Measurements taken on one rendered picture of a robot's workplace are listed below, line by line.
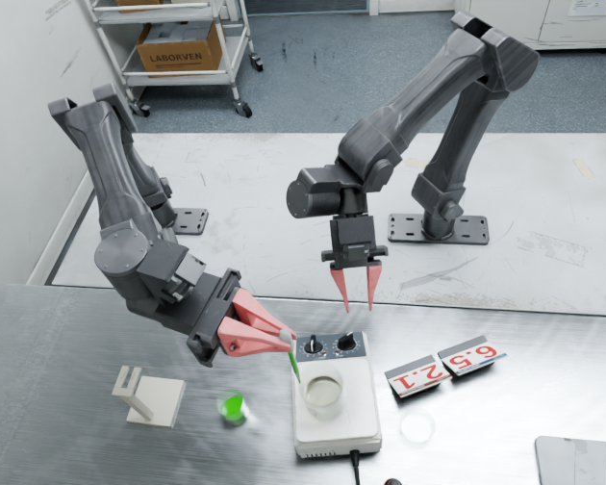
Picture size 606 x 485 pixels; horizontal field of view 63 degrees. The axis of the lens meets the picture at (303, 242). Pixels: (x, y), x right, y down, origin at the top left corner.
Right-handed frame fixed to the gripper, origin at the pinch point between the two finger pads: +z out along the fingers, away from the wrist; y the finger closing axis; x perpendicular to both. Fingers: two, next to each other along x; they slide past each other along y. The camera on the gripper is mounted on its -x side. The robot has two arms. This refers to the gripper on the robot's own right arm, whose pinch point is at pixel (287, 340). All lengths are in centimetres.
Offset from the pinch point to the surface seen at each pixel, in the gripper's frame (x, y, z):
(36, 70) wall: 66, 103, -171
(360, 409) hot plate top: 23.7, 2.5, 7.6
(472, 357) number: 30.2, 19.0, 21.8
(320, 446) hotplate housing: 25.9, -4.1, 3.7
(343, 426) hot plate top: 23.7, -0.7, 6.2
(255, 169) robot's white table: 34, 51, -35
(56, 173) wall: 102, 78, -164
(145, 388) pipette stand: 32.2, -4.7, -29.7
